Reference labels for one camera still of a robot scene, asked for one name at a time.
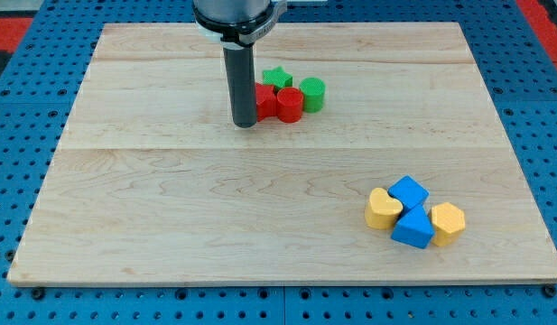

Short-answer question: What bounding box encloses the grey robot arm flange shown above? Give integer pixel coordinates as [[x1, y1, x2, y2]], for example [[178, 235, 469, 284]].
[[192, 0, 287, 50]]

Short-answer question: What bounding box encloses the blue triangle block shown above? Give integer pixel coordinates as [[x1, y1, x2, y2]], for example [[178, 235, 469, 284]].
[[391, 205, 435, 249]]

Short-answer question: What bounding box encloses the red cylinder block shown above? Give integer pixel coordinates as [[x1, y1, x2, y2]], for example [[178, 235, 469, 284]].
[[276, 87, 304, 123]]

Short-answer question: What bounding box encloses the red angular block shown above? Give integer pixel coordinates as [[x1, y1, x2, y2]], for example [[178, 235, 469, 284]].
[[255, 83, 277, 122]]

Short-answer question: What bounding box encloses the green cylinder block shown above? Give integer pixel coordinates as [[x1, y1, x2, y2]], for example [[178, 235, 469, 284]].
[[299, 77, 326, 113]]

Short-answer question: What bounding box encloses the green star block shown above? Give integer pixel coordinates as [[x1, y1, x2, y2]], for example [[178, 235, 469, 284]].
[[262, 66, 293, 92]]

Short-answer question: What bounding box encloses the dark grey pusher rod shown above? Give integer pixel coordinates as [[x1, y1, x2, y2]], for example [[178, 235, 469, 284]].
[[223, 47, 257, 128]]

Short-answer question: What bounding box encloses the yellow heart block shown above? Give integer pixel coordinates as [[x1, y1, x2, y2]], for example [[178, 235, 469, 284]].
[[364, 188, 404, 230]]

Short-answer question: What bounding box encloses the light wooden board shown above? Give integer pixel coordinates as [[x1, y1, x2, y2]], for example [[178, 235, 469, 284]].
[[7, 23, 557, 287]]

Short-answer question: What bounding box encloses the blue cube block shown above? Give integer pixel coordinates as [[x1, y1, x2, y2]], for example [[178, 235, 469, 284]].
[[388, 175, 430, 214]]

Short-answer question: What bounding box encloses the yellow hexagon block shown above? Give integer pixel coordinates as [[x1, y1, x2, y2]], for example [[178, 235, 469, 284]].
[[430, 202, 466, 246]]

